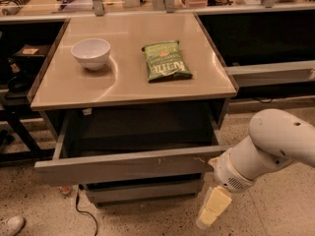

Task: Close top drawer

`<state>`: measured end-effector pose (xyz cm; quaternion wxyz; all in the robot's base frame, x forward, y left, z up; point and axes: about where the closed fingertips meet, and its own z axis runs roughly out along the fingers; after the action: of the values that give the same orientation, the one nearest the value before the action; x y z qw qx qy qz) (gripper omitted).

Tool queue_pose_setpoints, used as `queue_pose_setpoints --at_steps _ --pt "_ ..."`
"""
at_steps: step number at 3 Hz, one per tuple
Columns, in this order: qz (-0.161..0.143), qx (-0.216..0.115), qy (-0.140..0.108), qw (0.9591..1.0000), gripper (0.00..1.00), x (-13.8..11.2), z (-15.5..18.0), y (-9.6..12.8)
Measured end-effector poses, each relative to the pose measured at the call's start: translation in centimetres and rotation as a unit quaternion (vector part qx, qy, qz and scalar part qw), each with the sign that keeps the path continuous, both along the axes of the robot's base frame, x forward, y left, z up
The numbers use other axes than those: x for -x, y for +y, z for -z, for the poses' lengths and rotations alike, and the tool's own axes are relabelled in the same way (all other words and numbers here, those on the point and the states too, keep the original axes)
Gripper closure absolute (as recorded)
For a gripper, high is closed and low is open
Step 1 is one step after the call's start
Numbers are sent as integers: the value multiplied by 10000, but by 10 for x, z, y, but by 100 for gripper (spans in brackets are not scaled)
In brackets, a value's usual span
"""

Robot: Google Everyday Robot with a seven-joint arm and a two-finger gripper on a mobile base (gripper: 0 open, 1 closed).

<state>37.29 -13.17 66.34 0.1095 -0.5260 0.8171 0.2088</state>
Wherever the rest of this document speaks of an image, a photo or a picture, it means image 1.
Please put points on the white shoe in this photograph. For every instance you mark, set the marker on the white shoe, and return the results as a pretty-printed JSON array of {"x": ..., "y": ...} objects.
[{"x": 12, "y": 226}]

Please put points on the grey drawer cabinet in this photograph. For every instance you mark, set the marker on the grey drawer cabinet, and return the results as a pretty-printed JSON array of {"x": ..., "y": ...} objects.
[{"x": 116, "y": 110}]

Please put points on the grey top drawer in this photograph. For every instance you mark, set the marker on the grey top drawer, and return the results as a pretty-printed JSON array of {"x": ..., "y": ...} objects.
[{"x": 125, "y": 166}]

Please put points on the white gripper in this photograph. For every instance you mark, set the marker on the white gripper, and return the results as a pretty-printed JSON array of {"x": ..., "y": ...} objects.
[{"x": 227, "y": 171}]

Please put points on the green kettle chips bag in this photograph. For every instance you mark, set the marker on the green kettle chips bag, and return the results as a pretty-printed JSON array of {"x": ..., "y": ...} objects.
[{"x": 165, "y": 63}]

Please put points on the black side table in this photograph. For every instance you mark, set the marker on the black side table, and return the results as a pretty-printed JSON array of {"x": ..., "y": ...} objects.
[{"x": 18, "y": 71}]

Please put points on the white ceramic bowl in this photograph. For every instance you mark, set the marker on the white ceramic bowl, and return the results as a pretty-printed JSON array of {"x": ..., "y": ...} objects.
[{"x": 91, "y": 53}]

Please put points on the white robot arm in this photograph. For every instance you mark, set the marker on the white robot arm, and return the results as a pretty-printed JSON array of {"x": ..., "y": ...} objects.
[{"x": 275, "y": 140}]

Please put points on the small plastic bottle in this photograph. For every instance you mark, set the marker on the small plastic bottle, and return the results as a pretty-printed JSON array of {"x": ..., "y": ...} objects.
[{"x": 66, "y": 190}]

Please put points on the grey drawer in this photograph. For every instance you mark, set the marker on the grey drawer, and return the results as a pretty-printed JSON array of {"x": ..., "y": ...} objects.
[
  {"x": 125, "y": 166},
  {"x": 133, "y": 193}
]

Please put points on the grey bottom drawer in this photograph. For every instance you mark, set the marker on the grey bottom drawer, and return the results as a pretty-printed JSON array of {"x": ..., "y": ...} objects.
[{"x": 133, "y": 193}]

